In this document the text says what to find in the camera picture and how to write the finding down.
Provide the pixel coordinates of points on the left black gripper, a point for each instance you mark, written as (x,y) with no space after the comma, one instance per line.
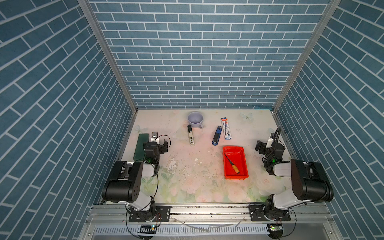
(163,148)

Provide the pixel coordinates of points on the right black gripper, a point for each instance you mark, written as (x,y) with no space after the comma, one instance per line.
(262,150)

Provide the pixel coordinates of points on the yellow handled screwdriver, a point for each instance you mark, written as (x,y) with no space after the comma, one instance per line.
(237,171)

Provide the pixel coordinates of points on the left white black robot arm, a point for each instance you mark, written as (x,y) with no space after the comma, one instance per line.
(123,184)

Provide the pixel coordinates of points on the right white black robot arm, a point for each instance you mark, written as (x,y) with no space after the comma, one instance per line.
(309,181)

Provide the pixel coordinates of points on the red plastic bin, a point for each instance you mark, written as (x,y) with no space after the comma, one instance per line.
(237,156)

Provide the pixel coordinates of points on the dark green rectangular block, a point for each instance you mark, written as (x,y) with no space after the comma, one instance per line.
(139,153)

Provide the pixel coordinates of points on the black white marker pen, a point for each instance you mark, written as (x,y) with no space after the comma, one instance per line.
(191,136)

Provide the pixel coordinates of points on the packaged pen blister pack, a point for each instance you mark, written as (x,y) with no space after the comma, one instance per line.
(226,128)

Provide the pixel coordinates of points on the lavender cup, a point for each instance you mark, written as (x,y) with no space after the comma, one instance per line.
(195,119)

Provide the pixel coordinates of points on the blue black stapler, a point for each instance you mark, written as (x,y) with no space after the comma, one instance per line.
(217,135)

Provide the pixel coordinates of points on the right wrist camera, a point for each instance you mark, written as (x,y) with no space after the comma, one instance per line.
(270,140)

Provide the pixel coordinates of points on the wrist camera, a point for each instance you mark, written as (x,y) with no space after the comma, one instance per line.
(270,140)
(154,137)

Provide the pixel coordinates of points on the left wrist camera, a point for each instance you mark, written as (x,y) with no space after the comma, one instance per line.
(154,137)

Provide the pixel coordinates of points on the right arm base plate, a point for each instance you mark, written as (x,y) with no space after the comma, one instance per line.
(259,213)

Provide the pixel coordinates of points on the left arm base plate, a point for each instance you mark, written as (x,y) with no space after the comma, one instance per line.
(162,211)

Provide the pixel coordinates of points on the aluminium front rail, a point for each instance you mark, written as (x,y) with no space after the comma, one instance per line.
(211,221)

